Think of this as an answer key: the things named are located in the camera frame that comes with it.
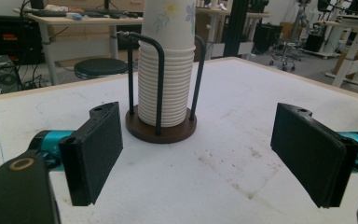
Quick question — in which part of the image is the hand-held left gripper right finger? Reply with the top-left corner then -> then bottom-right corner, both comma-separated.
270,103 -> 358,209

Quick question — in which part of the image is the swivel chair with metal base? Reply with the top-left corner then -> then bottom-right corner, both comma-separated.
268,39 -> 304,73

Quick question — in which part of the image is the light wooden desk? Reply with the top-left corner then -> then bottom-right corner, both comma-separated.
13,7 -> 144,87

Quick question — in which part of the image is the black wire cup holder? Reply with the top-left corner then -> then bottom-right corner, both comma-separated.
117,31 -> 207,145

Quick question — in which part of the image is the round black stool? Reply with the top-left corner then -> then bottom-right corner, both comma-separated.
74,58 -> 129,80

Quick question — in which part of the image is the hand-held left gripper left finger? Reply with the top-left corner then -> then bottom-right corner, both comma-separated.
31,101 -> 124,207

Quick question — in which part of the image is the black computer tower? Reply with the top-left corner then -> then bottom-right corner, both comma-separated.
0,55 -> 22,97

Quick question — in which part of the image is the black keyboard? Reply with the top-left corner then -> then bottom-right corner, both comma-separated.
22,8 -> 68,18

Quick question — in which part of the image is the stack of white paper cups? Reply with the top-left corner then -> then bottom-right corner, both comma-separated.
137,0 -> 197,128

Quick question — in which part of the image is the black metal post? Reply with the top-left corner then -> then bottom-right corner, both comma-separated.
223,0 -> 250,58

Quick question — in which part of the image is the white desk with white legs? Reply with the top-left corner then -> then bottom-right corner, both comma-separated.
315,13 -> 358,89

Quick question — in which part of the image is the black cabinet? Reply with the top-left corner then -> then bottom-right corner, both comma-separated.
0,14 -> 46,65

